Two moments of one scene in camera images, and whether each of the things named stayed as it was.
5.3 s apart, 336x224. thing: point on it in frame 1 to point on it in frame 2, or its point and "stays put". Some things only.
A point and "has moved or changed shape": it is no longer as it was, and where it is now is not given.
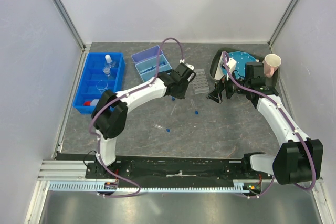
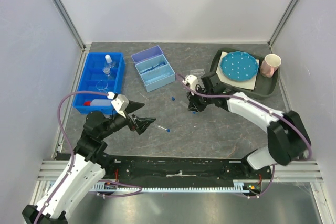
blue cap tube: (159, 126) stays put
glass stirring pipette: (173, 109) has moved or changed shape
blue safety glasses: (163, 63) stays put
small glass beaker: (106, 70) stays put
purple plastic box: (147, 54) stays put
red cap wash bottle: (93, 103) stays put
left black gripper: (181, 95) to (141, 123)
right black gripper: (216, 95) to (193, 105)
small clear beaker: (101, 85) stays put
